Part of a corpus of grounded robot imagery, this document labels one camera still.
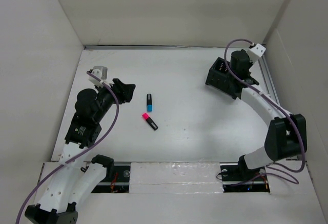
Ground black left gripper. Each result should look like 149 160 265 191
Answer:
94 78 134 123

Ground blue-capped black highlighter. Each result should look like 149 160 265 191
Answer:
147 93 153 112

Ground pink-capped black highlighter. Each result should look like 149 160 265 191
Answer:
142 113 158 131

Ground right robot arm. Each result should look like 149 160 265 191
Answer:
229 50 307 180

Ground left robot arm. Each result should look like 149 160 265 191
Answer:
25 78 136 223

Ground black two-compartment desk organizer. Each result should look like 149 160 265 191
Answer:
205 57 242 99

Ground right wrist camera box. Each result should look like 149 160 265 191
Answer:
247 44 266 63

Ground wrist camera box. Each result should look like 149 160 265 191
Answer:
87 66 108 87
247 44 266 63

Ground aluminium rail at right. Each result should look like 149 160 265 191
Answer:
256 49 298 160

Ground aluminium rail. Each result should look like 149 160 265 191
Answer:
256 49 298 160
84 45 264 50

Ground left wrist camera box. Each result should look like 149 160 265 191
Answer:
87 66 108 87

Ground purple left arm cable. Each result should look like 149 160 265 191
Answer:
15 71 120 224

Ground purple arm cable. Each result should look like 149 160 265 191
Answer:
15 71 120 224
224 38 308 186

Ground aluminium rail at back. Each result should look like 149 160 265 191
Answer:
84 45 264 50

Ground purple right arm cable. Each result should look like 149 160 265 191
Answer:
224 38 308 186

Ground front mounting rail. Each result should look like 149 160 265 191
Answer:
93 161 270 194

